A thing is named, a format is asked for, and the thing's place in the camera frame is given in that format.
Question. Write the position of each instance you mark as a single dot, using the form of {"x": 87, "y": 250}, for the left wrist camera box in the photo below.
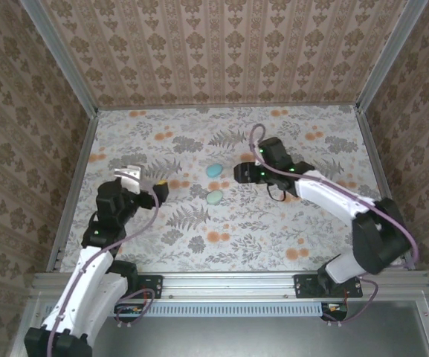
{"x": 128, "y": 178}

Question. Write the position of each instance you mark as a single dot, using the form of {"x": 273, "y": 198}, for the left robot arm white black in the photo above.
{"x": 84, "y": 290}

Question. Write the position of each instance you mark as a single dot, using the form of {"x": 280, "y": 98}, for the small connector board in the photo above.
{"x": 130, "y": 308}
{"x": 335, "y": 308}

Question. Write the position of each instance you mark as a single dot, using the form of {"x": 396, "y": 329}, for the grey metal sheet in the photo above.
{"x": 236, "y": 338}

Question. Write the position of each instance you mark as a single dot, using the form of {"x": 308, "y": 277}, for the blue earbud charging case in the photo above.
{"x": 214, "y": 170}

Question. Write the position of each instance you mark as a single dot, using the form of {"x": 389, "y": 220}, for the aluminium corner post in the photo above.
{"x": 65, "y": 59}
{"x": 389, "y": 56}

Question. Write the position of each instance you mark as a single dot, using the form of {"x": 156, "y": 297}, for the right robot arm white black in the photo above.
{"x": 377, "y": 238}

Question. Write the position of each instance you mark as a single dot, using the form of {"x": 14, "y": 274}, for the mint green earbud charging case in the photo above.
{"x": 214, "y": 198}

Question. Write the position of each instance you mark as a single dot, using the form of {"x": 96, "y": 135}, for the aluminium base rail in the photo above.
{"x": 229, "y": 284}

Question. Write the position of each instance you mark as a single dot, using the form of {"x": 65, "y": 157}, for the floral patterned table mat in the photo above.
{"x": 236, "y": 223}

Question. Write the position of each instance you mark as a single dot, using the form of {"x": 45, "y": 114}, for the aluminium side rail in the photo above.
{"x": 74, "y": 186}
{"x": 379, "y": 167}

